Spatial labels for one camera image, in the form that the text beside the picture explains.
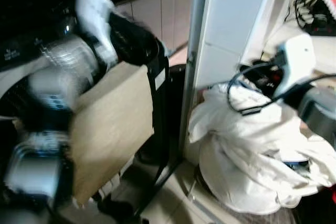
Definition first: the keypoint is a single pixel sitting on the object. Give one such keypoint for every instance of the white clothes pile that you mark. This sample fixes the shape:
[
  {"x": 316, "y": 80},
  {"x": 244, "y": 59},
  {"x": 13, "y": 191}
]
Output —
[{"x": 247, "y": 145}]

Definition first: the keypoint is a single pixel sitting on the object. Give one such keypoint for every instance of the tan cardboard sheet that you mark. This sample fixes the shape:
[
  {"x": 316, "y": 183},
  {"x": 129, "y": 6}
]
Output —
[{"x": 110, "y": 124}]

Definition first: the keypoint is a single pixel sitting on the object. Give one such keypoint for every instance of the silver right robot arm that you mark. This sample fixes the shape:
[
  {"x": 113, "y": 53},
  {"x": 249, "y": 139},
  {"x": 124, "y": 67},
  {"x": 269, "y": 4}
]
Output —
[{"x": 320, "y": 111}]

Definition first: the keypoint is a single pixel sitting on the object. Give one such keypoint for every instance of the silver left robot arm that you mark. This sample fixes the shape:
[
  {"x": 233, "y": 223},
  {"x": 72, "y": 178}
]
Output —
[{"x": 65, "y": 59}]

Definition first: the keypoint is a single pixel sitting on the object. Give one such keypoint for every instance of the white kitchen cabinets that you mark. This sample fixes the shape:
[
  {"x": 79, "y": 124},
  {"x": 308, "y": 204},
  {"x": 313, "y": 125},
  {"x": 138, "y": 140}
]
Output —
[{"x": 157, "y": 14}]

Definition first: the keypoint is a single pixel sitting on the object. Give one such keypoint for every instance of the white door panel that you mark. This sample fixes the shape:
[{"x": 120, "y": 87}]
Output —
[{"x": 231, "y": 19}]

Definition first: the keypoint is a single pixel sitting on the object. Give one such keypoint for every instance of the blue garment piece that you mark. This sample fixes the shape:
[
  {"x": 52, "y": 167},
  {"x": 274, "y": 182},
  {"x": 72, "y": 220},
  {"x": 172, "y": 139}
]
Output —
[{"x": 296, "y": 164}]

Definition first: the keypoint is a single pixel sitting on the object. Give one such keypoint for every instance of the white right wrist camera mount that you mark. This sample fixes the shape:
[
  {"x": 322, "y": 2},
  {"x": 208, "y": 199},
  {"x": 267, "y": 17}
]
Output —
[{"x": 296, "y": 59}]

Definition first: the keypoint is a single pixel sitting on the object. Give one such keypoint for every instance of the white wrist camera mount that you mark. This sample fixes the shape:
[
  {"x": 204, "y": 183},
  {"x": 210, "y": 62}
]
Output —
[
  {"x": 296, "y": 59},
  {"x": 94, "y": 14}
]

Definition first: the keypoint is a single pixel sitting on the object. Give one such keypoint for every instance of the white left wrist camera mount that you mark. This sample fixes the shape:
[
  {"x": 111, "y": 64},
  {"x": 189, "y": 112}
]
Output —
[{"x": 94, "y": 14}]

